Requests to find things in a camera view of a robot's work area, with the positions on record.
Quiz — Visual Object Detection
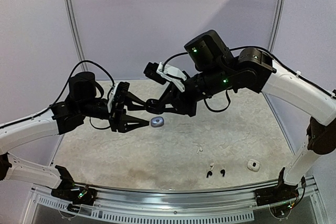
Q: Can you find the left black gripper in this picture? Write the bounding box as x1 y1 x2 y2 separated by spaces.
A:
79 91 152 133

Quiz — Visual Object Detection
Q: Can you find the purple earbud charging case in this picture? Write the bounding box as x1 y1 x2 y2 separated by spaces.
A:
150 116 165 127

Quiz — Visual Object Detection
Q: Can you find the black stem earbud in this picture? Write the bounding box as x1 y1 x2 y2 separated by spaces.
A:
206 171 213 178
220 169 226 177

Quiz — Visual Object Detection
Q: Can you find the black earbud charging case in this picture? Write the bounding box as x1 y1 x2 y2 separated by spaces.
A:
145 99 161 114

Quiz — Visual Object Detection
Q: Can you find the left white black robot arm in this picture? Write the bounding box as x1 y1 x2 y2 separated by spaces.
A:
1 71 150 206

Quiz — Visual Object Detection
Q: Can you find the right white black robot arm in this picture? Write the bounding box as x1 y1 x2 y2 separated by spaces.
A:
149 30 335 206

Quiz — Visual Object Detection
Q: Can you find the white earbud charging case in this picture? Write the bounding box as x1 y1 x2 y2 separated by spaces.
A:
247 159 260 172

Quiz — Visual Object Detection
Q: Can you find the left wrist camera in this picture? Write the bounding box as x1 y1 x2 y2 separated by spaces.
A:
107 82 130 120

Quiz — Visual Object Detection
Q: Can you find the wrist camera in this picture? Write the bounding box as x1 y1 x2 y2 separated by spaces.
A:
107 82 130 120
143 62 188 92

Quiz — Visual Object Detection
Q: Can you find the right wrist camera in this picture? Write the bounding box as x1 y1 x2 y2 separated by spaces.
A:
143 62 188 92

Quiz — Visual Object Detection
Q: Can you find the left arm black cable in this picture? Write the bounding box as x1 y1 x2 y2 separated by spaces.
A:
0 60 116 130

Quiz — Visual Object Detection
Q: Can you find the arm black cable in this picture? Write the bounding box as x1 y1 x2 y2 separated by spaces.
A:
161 46 336 113
0 60 116 130

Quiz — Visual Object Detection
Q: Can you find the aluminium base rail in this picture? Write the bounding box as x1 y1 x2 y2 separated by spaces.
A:
24 177 328 223

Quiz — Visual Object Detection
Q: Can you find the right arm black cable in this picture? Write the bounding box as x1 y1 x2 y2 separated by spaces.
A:
161 46 336 113

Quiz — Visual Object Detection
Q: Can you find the left aluminium frame post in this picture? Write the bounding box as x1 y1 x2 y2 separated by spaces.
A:
65 0 85 61

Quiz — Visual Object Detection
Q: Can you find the aluminium frame post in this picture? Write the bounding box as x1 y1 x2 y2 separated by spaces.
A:
65 0 85 61
267 0 285 52

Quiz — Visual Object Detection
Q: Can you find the right aluminium frame post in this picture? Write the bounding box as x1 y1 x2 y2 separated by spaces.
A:
267 0 285 52

